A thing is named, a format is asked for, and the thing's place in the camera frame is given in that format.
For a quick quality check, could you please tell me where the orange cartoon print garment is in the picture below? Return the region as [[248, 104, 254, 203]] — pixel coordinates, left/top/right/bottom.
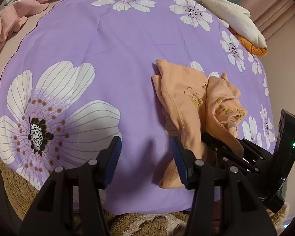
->
[[151, 58, 249, 190]]

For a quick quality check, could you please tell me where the pink curtain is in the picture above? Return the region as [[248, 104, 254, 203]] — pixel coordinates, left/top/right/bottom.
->
[[237, 0, 295, 41]]

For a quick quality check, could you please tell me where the pink cloth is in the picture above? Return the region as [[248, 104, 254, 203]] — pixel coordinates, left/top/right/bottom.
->
[[0, 0, 65, 63]]

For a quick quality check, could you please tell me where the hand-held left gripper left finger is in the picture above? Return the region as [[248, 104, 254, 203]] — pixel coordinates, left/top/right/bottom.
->
[[18, 136, 122, 236]]

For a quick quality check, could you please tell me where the white goose plush toy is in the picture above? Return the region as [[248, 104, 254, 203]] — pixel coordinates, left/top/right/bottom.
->
[[166, 0, 269, 57]]

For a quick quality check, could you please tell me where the brown fluffy blanket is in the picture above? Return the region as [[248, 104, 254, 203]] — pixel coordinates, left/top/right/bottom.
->
[[0, 155, 291, 236]]

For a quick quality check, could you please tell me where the purple floral blanket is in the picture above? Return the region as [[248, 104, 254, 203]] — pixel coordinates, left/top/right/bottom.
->
[[0, 0, 276, 214]]

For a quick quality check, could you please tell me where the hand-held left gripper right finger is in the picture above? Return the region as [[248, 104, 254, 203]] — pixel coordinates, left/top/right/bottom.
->
[[171, 136, 278, 236]]

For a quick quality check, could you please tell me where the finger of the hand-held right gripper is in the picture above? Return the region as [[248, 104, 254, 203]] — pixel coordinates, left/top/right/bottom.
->
[[202, 131, 252, 175], [238, 139, 276, 171]]

